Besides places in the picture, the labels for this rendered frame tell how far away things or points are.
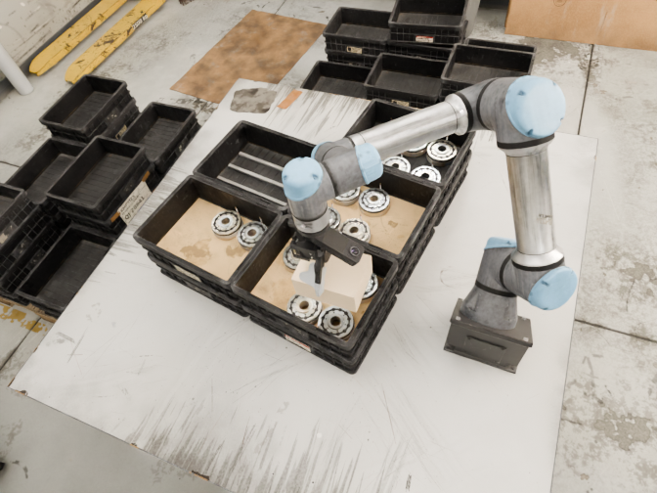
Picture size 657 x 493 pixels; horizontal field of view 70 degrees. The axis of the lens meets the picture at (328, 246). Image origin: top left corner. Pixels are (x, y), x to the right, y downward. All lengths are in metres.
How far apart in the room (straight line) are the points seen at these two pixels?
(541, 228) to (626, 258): 1.58
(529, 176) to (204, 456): 1.11
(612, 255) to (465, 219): 1.11
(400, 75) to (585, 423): 1.94
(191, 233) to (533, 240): 1.08
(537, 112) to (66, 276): 2.18
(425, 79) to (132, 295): 1.91
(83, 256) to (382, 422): 1.75
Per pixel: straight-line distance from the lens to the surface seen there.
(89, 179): 2.61
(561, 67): 3.68
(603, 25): 3.91
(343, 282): 1.11
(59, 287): 2.58
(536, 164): 1.10
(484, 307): 1.33
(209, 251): 1.61
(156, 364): 1.63
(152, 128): 2.90
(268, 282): 1.48
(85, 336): 1.80
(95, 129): 2.80
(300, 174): 0.87
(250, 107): 2.26
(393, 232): 1.53
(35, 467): 2.59
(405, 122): 1.08
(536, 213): 1.13
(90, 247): 2.64
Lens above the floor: 2.08
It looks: 55 degrees down
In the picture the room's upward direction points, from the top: 11 degrees counter-clockwise
